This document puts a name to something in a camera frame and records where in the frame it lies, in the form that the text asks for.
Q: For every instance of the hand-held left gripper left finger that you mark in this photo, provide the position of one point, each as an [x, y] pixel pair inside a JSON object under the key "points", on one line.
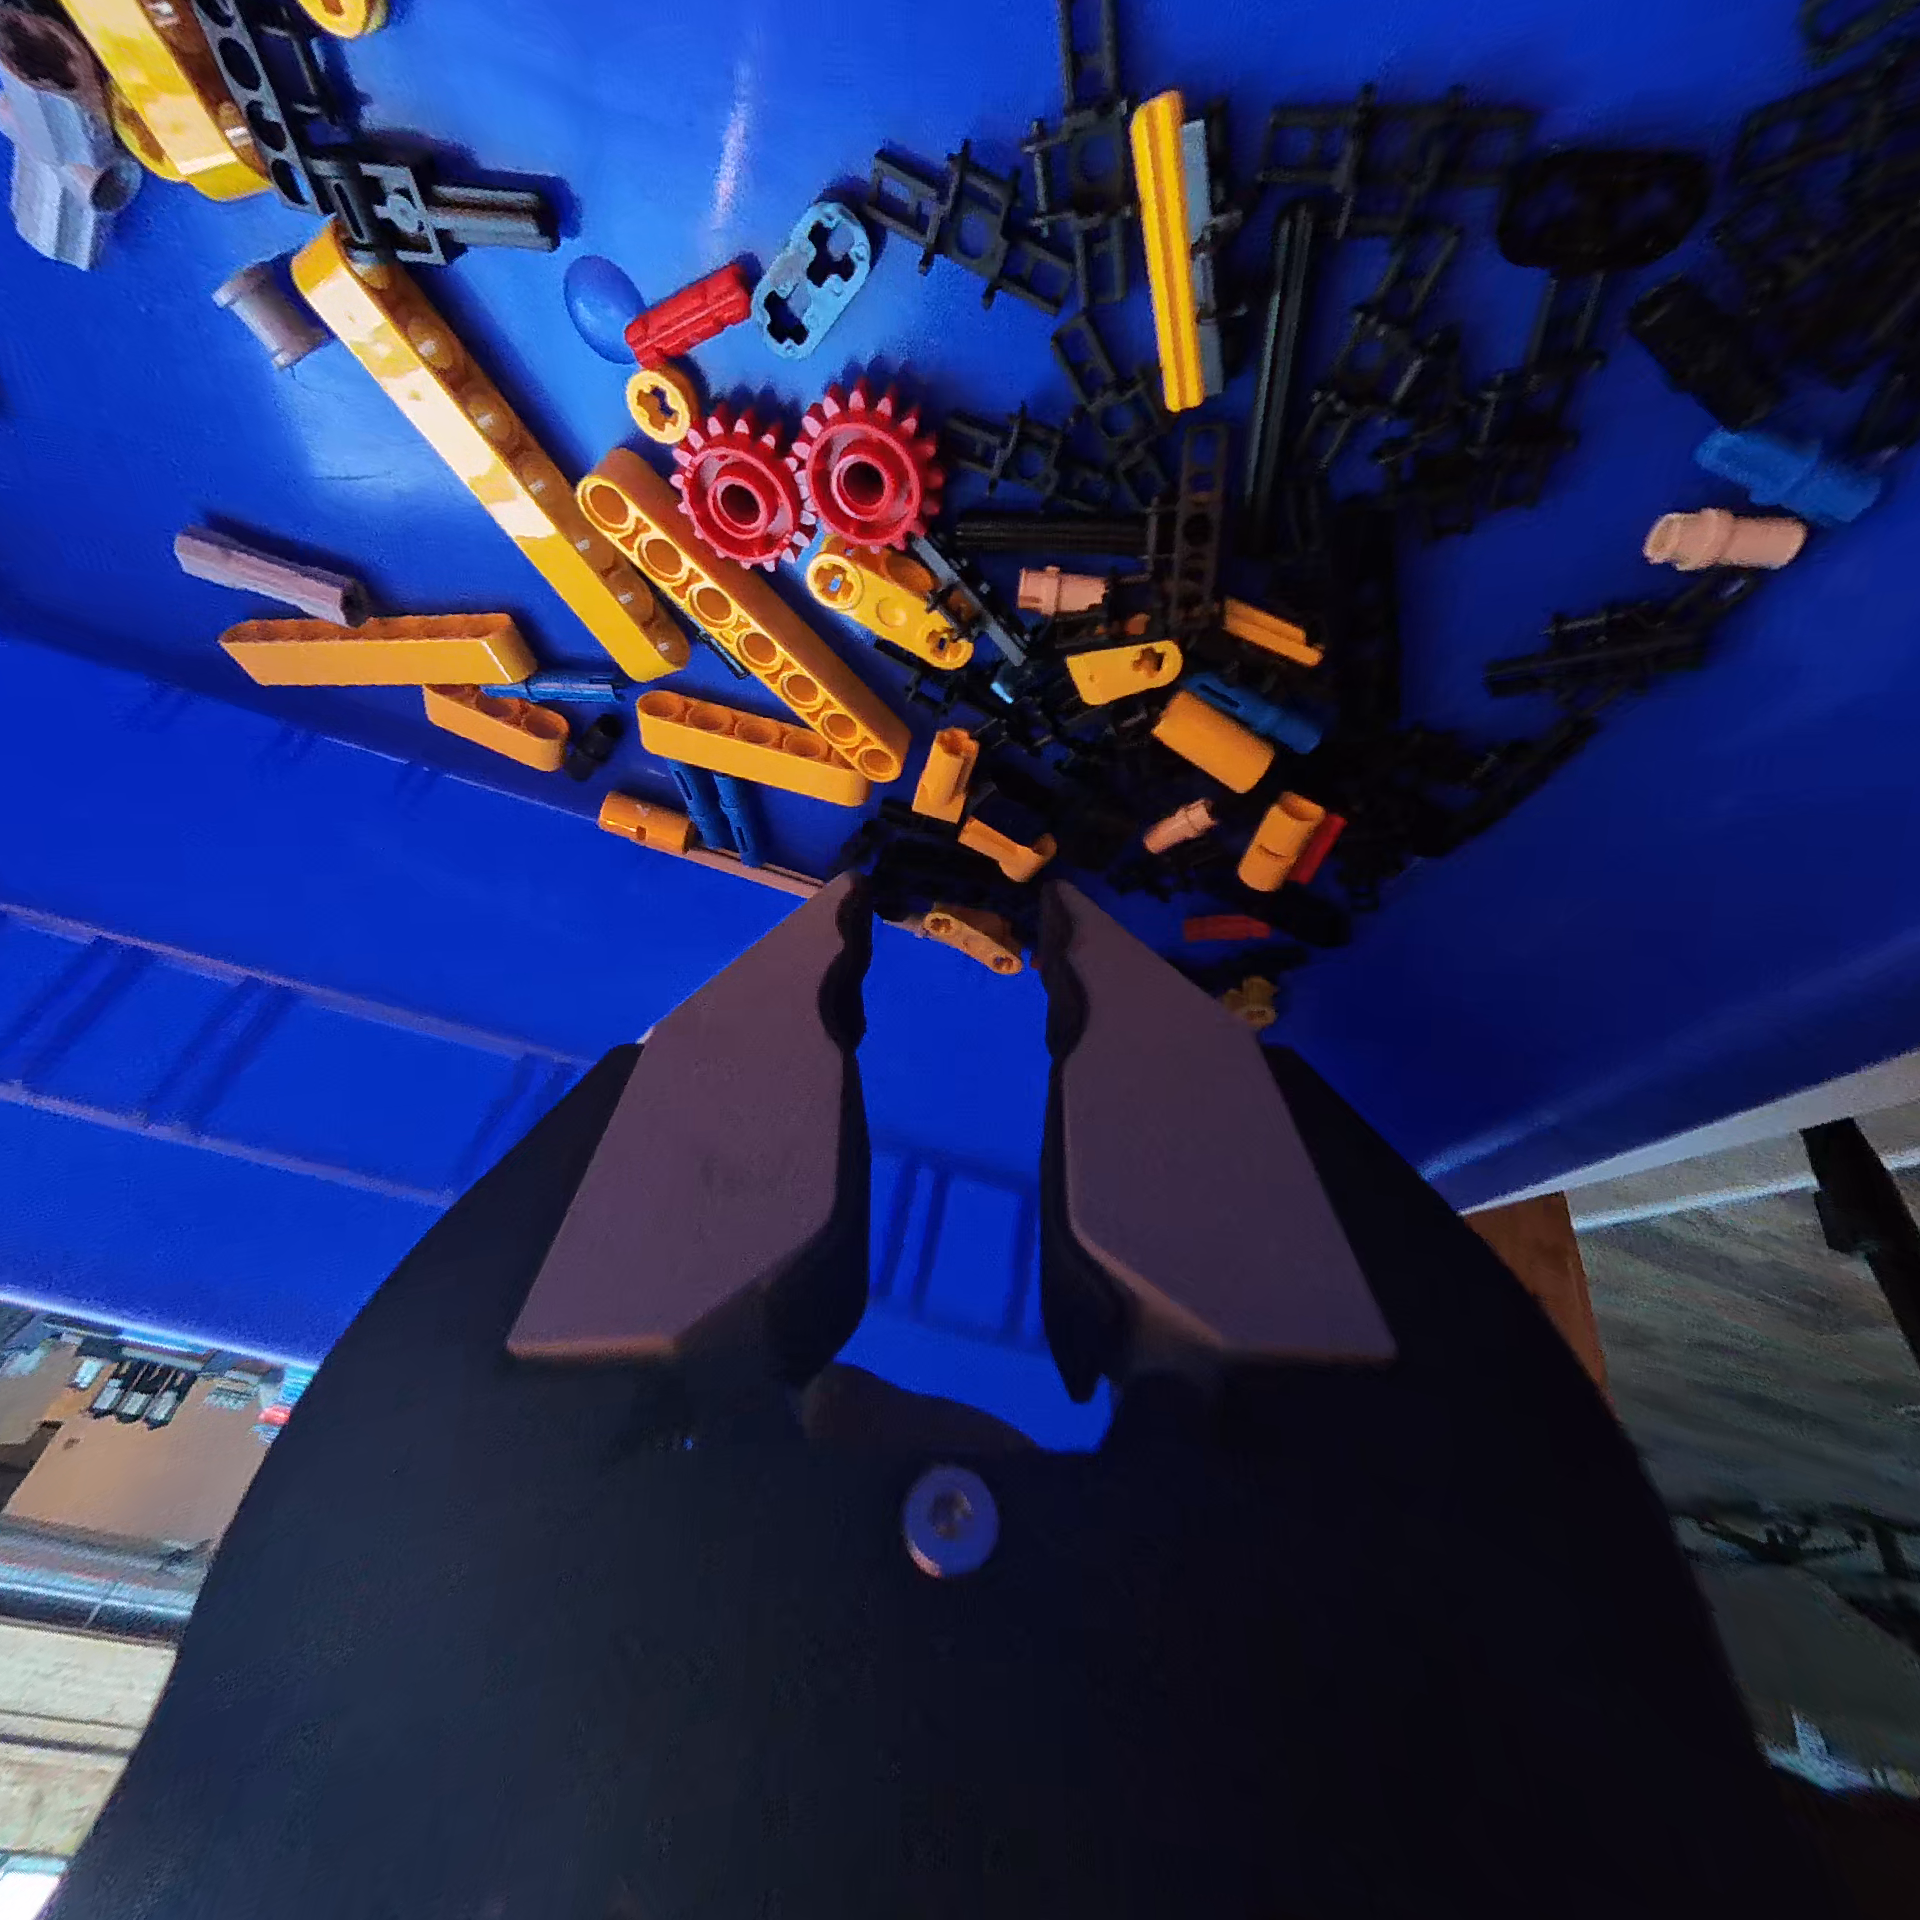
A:
{"points": [[704, 1171]]}

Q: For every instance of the blue plastic bin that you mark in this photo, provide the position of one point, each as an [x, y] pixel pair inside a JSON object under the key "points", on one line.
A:
{"points": [[225, 975]]}

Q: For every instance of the pile of lego pieces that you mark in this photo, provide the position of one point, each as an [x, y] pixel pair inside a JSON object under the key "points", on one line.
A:
{"points": [[749, 600]]}

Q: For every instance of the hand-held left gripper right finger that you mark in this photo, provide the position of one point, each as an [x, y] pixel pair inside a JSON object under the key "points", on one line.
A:
{"points": [[1200, 1201]]}

